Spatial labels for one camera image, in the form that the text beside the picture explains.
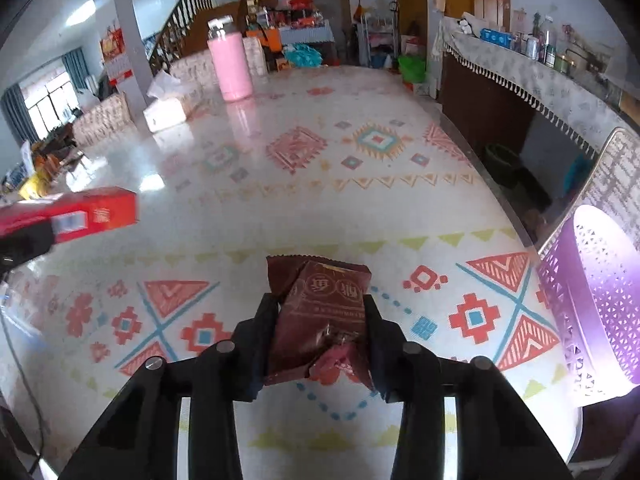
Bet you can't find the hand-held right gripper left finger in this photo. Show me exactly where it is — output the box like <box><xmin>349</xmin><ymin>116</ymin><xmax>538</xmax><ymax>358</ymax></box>
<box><xmin>59</xmin><ymin>292</ymin><xmax>281</xmax><ymax>480</ymax></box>

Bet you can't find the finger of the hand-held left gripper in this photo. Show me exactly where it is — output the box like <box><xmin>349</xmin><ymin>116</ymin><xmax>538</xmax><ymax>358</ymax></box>
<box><xmin>0</xmin><ymin>220</ymin><xmax>56</xmax><ymax>273</ymax></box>

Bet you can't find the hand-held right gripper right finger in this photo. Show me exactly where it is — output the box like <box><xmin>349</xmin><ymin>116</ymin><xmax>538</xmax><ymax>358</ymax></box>
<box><xmin>362</xmin><ymin>294</ymin><xmax>575</xmax><ymax>480</ymax></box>

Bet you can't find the dark red snack wrapper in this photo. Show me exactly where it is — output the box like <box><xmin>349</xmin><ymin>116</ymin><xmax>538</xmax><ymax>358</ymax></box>
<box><xmin>264</xmin><ymin>255</ymin><xmax>373</xmax><ymax>391</ymax></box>

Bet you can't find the red box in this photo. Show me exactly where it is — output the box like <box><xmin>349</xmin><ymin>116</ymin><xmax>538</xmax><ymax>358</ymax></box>
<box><xmin>0</xmin><ymin>186</ymin><xmax>139</xmax><ymax>247</ymax></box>

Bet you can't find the purple perforated basket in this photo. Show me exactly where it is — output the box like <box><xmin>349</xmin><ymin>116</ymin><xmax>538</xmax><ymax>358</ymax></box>
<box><xmin>537</xmin><ymin>205</ymin><xmax>640</xmax><ymax>408</ymax></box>

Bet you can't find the patterned fabric chair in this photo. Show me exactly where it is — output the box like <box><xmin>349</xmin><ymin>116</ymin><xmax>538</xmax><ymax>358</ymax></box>
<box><xmin>170</xmin><ymin>37</ymin><xmax>268</xmax><ymax>98</ymax></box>
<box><xmin>72</xmin><ymin>92</ymin><xmax>133</xmax><ymax>146</ymax></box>

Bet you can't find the blue window curtain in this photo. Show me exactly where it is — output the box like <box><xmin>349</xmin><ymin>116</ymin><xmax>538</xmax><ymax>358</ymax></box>
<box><xmin>62</xmin><ymin>49</ymin><xmax>91</xmax><ymax>91</ymax></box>

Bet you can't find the white tissue pack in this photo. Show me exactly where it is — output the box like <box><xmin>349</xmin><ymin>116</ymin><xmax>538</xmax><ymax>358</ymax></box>
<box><xmin>143</xmin><ymin>71</ymin><xmax>193</xmax><ymax>133</ymax></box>

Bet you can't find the dark waste bin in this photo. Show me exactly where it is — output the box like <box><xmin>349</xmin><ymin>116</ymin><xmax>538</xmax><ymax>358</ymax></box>
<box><xmin>482</xmin><ymin>142</ymin><xmax>523</xmax><ymax>188</ymax></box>

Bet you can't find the pink thermos flask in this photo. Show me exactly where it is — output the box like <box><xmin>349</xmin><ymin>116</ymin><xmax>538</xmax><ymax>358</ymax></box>
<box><xmin>206</xmin><ymin>16</ymin><xmax>254</xmax><ymax>102</ymax></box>

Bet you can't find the green plastic bag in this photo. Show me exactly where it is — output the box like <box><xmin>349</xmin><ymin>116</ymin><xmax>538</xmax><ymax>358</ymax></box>
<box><xmin>397</xmin><ymin>55</ymin><xmax>428</xmax><ymax>83</ymax></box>

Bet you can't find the wooden staircase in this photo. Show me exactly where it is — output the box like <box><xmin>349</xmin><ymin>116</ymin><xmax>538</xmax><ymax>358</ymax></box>
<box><xmin>147</xmin><ymin>0</ymin><xmax>311</xmax><ymax>68</ymax></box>

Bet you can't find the sideboard with patterned cloth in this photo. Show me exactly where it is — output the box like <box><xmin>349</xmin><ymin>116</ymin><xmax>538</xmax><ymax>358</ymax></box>
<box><xmin>432</xmin><ymin>15</ymin><xmax>640</xmax><ymax>201</ymax></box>

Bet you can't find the cluttered back table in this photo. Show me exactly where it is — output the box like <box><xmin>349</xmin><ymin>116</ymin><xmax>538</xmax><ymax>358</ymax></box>
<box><xmin>250</xmin><ymin>0</ymin><xmax>336</xmax><ymax>66</ymax></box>

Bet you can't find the blue box on sideboard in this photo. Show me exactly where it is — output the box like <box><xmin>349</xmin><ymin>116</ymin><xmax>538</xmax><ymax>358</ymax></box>
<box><xmin>480</xmin><ymin>27</ymin><xmax>516</xmax><ymax>46</ymax></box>

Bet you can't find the red wall calendar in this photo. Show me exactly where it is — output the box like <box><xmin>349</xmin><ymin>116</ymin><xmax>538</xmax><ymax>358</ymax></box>
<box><xmin>100</xmin><ymin>25</ymin><xmax>135</xmax><ymax>83</ymax></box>

